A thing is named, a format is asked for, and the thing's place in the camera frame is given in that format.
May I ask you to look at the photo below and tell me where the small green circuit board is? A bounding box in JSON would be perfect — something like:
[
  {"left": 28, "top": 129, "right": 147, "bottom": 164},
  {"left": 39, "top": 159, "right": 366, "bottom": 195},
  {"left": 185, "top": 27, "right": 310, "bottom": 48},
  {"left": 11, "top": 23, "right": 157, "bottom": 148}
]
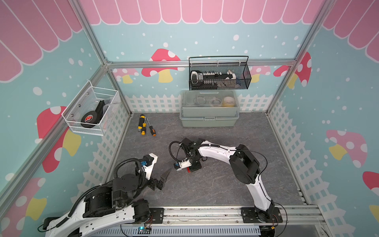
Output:
[{"left": 138, "top": 226, "right": 152, "bottom": 235}]

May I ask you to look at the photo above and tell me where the black tape roll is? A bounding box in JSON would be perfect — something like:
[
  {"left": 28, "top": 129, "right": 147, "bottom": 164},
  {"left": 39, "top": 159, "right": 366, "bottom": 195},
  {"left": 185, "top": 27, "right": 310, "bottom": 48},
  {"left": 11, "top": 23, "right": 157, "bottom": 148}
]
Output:
[{"left": 81, "top": 100, "right": 105, "bottom": 128}]

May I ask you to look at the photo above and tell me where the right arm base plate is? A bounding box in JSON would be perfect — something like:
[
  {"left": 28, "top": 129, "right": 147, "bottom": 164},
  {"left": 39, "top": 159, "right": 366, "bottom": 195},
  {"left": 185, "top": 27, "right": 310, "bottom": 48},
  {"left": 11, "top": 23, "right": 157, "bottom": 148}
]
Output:
[{"left": 241, "top": 207, "right": 283, "bottom": 225}]

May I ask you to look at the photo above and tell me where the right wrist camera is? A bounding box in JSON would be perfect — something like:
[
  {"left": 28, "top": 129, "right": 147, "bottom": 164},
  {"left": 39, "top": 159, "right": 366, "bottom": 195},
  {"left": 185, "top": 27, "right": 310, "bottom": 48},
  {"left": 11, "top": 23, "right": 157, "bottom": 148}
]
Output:
[{"left": 174, "top": 161, "right": 191, "bottom": 171}]

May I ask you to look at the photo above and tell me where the clear wall-mounted bin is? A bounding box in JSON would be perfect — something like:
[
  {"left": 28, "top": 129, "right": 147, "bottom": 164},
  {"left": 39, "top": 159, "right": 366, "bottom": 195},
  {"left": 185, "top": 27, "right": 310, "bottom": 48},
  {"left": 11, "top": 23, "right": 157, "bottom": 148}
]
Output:
[{"left": 62, "top": 81, "right": 120, "bottom": 136}]

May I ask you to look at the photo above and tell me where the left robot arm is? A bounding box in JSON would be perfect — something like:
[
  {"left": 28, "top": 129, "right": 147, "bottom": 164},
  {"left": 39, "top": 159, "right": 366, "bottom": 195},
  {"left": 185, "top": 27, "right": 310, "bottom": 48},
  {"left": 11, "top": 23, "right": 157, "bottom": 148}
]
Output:
[{"left": 37, "top": 154, "right": 171, "bottom": 237}]

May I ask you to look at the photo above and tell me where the orange black small screwdriver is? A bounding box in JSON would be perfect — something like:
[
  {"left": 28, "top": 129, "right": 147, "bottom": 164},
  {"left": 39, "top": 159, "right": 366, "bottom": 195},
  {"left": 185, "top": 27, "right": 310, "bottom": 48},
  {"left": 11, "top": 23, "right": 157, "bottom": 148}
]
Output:
[{"left": 146, "top": 118, "right": 157, "bottom": 136}]

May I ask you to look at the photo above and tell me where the aluminium front rail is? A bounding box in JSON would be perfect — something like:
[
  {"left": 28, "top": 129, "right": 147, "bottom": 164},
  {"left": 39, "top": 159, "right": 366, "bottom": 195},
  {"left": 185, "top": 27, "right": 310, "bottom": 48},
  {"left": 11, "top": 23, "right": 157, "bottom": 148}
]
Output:
[{"left": 151, "top": 204, "right": 326, "bottom": 227}]

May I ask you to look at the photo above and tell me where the socket bit set holder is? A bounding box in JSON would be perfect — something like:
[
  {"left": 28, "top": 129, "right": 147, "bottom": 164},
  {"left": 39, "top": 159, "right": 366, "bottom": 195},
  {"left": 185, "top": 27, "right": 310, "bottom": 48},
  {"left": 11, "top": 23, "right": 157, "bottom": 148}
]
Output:
[{"left": 189, "top": 71, "right": 237, "bottom": 87}]

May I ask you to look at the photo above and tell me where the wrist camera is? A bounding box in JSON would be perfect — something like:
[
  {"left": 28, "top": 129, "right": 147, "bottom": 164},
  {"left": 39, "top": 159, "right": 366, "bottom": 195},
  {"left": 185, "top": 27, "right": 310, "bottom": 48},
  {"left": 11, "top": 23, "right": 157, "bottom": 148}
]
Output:
[
  {"left": 141, "top": 153, "right": 158, "bottom": 180},
  {"left": 174, "top": 161, "right": 191, "bottom": 171}
]

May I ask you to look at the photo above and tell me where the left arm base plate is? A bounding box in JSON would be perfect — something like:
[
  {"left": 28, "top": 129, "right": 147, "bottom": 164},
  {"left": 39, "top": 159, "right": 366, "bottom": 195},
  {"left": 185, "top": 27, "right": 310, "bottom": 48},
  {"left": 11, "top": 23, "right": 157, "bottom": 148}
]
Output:
[{"left": 144, "top": 207, "right": 164, "bottom": 224}]

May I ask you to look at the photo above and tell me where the white tape roll in toolbox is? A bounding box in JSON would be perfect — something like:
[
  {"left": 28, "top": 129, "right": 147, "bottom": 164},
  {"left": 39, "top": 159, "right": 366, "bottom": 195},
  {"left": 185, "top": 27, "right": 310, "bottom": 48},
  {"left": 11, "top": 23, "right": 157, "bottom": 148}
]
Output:
[{"left": 222, "top": 96, "right": 236, "bottom": 107}]

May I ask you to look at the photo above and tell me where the black wire mesh basket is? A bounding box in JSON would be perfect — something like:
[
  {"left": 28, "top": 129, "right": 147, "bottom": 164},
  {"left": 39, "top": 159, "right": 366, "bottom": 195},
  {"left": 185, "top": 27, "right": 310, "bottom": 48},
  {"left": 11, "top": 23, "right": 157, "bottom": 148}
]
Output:
[{"left": 188, "top": 56, "right": 252, "bottom": 90}]

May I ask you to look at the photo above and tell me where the green translucent plastic toolbox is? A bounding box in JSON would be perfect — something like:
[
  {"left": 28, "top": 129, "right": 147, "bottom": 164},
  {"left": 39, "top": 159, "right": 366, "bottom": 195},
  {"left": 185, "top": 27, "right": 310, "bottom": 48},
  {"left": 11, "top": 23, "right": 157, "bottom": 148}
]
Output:
[{"left": 180, "top": 90, "right": 240, "bottom": 127}]

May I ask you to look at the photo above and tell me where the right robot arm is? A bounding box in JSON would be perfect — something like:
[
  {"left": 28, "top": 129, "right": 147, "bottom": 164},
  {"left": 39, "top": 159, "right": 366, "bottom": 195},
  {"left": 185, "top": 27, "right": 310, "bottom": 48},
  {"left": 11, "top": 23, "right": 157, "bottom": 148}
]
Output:
[{"left": 171, "top": 138, "right": 275, "bottom": 223}]

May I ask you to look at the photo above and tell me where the yellow black ratchet screwdriver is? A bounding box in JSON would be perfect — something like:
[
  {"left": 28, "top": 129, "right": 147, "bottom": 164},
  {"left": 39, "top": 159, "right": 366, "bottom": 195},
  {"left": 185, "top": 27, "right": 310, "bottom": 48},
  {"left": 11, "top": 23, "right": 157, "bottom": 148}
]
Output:
[{"left": 138, "top": 114, "right": 146, "bottom": 135}]

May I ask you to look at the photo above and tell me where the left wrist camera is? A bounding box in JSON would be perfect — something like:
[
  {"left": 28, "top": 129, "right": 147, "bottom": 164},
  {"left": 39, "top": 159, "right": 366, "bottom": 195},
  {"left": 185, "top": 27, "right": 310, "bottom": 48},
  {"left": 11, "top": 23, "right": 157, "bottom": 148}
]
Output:
[{"left": 141, "top": 153, "right": 158, "bottom": 180}]

